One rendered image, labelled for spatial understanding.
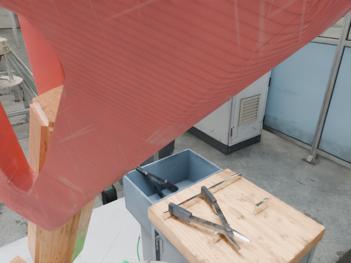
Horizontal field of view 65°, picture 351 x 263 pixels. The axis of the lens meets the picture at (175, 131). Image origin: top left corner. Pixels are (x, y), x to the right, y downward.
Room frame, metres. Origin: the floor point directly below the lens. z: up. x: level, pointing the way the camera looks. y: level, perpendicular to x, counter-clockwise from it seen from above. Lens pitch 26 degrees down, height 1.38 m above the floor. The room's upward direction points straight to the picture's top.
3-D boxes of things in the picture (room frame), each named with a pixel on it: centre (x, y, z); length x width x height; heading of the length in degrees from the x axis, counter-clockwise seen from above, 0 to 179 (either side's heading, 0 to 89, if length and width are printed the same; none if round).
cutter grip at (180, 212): (0.31, -0.01, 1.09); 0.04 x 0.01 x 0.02; 53
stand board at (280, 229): (0.33, -0.09, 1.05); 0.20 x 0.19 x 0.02; 38
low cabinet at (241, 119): (2.78, -0.41, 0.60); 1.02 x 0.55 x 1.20; 35
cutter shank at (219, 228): (0.29, -0.05, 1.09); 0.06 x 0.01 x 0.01; 62
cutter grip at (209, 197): (0.35, -0.05, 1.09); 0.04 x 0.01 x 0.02; 23
